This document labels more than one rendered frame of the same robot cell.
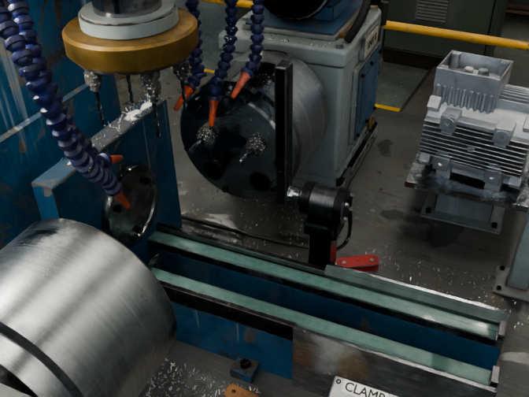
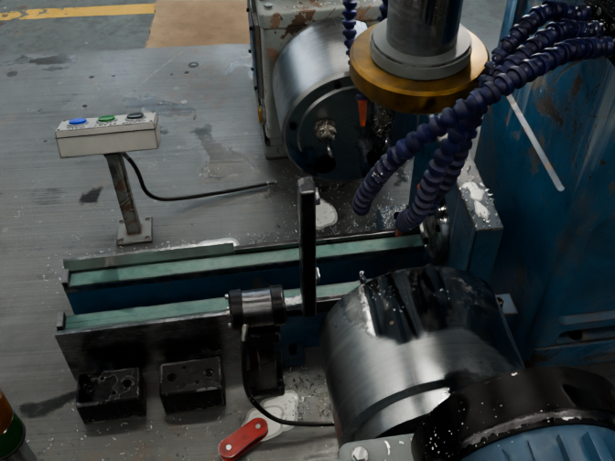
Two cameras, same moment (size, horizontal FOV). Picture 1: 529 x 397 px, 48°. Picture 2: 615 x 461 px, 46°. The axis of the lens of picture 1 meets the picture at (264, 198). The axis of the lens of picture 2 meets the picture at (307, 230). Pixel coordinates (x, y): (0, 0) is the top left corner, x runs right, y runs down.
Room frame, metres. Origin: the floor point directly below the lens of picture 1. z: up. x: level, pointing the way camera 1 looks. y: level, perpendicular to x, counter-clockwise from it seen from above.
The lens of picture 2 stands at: (1.39, -0.38, 1.86)
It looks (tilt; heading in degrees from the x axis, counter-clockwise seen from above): 47 degrees down; 148
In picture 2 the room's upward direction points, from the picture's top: 1 degrees counter-clockwise
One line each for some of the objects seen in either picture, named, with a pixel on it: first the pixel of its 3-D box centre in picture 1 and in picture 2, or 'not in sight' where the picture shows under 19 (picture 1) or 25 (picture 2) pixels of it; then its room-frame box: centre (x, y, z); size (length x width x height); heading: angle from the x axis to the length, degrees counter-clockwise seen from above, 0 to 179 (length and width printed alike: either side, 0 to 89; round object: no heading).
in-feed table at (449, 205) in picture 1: (469, 183); not in sight; (1.08, -0.46, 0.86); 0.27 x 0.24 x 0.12; 155
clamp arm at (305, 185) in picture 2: (284, 138); (306, 252); (0.84, -0.04, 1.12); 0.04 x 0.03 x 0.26; 65
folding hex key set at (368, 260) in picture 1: (357, 264); (243, 439); (0.88, -0.18, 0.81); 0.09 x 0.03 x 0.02; 96
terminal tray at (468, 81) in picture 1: (471, 81); not in sight; (1.07, -0.41, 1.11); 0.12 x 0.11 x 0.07; 58
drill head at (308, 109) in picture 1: (262, 116); (429, 399); (1.07, 0.00, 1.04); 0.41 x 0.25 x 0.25; 155
